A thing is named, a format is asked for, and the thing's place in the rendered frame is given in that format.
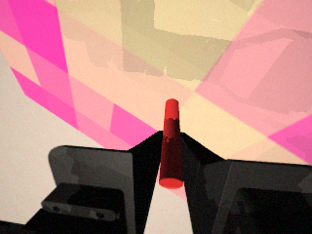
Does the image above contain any red peg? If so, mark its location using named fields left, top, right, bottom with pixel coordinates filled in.
left=159, top=98, right=183, bottom=189

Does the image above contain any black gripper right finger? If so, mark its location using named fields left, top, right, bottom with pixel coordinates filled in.
left=180, top=132, right=312, bottom=234

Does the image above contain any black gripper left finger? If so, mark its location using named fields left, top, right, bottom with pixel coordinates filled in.
left=48, top=131, right=163, bottom=234

